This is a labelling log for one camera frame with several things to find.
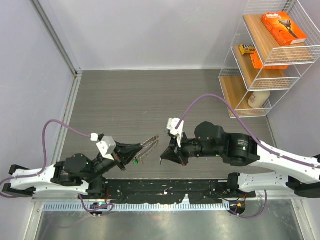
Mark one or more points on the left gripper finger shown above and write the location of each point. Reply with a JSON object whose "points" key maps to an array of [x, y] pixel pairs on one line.
{"points": [[130, 153], [128, 147]]}

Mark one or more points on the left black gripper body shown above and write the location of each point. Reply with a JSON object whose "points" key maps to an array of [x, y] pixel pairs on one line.
{"points": [[118, 160]]}

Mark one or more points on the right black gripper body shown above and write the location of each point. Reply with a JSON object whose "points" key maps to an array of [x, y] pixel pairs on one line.
{"points": [[189, 148]]}

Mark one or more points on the key with green tag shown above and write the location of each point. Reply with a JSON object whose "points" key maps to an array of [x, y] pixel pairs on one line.
{"points": [[135, 162]]}

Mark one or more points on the metal disc with keyrings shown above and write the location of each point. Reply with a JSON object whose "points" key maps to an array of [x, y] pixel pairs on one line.
{"points": [[148, 146]]}

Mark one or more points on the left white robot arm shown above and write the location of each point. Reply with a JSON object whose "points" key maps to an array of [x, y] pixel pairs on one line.
{"points": [[76, 175]]}

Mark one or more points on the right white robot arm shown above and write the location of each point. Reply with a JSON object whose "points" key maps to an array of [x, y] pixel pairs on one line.
{"points": [[288, 171]]}

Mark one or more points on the cream bottle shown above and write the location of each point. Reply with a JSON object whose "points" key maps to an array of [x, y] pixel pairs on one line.
{"points": [[258, 98]]}

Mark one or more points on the orange snack pack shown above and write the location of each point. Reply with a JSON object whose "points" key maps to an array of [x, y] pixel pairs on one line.
{"points": [[258, 64]]}

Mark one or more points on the orange razor box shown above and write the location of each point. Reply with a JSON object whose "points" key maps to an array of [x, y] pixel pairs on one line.
{"points": [[284, 30]]}

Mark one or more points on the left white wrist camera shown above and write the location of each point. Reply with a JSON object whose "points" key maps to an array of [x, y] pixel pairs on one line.
{"points": [[105, 144]]}

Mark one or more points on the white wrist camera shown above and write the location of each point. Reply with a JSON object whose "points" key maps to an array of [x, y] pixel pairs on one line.
{"points": [[105, 144], [175, 128]]}

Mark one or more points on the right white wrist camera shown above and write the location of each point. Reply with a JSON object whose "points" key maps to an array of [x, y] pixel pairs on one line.
{"points": [[175, 128]]}

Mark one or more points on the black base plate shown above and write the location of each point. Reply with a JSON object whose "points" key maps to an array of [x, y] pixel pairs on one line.
{"points": [[164, 191]]}

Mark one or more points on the white slotted cable duct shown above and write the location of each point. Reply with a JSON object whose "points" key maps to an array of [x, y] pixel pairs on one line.
{"points": [[184, 206]]}

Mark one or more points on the white wire shelf rack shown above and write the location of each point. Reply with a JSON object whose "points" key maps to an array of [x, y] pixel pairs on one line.
{"points": [[258, 72]]}

